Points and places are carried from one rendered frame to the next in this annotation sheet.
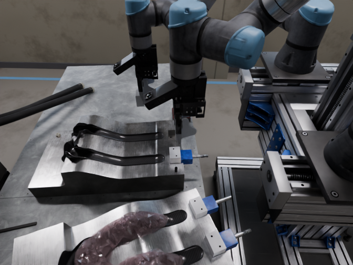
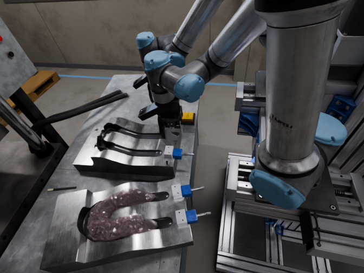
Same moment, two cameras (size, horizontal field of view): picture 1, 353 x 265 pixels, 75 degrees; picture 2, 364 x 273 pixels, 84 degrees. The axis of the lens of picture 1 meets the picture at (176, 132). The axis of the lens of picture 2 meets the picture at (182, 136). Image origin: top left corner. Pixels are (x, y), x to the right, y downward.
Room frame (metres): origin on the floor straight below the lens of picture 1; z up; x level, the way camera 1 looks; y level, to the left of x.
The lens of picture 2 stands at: (-0.03, -0.23, 1.63)
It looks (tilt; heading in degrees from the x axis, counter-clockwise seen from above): 48 degrees down; 17
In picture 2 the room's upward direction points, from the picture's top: 8 degrees counter-clockwise
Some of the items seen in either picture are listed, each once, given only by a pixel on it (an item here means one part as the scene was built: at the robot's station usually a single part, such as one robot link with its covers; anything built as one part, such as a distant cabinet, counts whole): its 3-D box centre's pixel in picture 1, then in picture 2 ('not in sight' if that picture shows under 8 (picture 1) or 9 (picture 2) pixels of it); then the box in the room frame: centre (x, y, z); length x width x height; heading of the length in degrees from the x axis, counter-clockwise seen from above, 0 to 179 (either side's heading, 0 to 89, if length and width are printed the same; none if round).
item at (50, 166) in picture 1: (112, 151); (128, 144); (0.54, 0.23, 0.87); 0.50 x 0.26 x 0.14; 94
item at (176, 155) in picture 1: (188, 156); (179, 154); (0.50, -0.04, 0.89); 0.13 x 0.05 x 0.05; 94
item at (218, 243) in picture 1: (230, 238); (194, 216); (0.24, -0.15, 0.85); 0.13 x 0.05 x 0.05; 111
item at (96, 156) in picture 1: (113, 144); (128, 140); (0.53, 0.22, 0.92); 0.35 x 0.16 x 0.09; 94
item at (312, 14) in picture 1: (309, 20); not in sight; (0.86, -0.47, 1.20); 0.13 x 0.12 x 0.14; 20
